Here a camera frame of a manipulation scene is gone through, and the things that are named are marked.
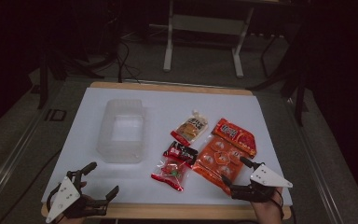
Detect black and red snack packet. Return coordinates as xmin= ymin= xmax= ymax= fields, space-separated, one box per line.
xmin=150 ymin=140 xmax=200 ymax=192

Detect black floor bracket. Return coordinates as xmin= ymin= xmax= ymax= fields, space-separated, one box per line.
xmin=44 ymin=108 xmax=68 ymax=122

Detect aluminium floor rail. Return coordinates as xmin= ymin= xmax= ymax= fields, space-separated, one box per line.
xmin=0 ymin=106 xmax=46 ymax=216
xmin=284 ymin=96 xmax=344 ymax=224

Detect person's left hand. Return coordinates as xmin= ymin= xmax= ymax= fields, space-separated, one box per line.
xmin=57 ymin=181 xmax=108 ymax=224

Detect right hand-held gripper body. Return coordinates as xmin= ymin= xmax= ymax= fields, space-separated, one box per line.
xmin=229 ymin=161 xmax=294 ymax=203

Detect clear plastic container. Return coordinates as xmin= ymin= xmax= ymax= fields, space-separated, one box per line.
xmin=96 ymin=98 xmax=147 ymax=165

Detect black stand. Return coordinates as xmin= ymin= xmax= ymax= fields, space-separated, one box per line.
xmin=36 ymin=0 xmax=122 ymax=110
xmin=247 ymin=29 xmax=310 ymax=127

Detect beige snack pouch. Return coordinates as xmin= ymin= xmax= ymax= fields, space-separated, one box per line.
xmin=170 ymin=109 xmax=209 ymax=147

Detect person's right hand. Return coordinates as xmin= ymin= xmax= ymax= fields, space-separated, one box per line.
xmin=250 ymin=186 xmax=282 ymax=216

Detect large orange snack packet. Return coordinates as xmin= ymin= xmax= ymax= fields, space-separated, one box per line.
xmin=191 ymin=117 xmax=258 ymax=196

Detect white table mat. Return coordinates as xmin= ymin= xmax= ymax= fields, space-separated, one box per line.
xmin=41 ymin=87 xmax=294 ymax=207

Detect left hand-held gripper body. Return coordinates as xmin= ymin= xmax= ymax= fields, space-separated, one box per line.
xmin=45 ymin=169 xmax=110 ymax=224

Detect white-legged desk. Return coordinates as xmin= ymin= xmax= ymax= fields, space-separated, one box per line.
xmin=162 ymin=0 xmax=293 ymax=78

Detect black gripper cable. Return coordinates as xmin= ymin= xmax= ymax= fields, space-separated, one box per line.
xmin=45 ymin=182 xmax=62 ymax=207
xmin=272 ymin=188 xmax=286 ymax=220

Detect black floor cables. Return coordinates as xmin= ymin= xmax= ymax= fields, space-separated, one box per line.
xmin=117 ymin=39 xmax=143 ymax=85

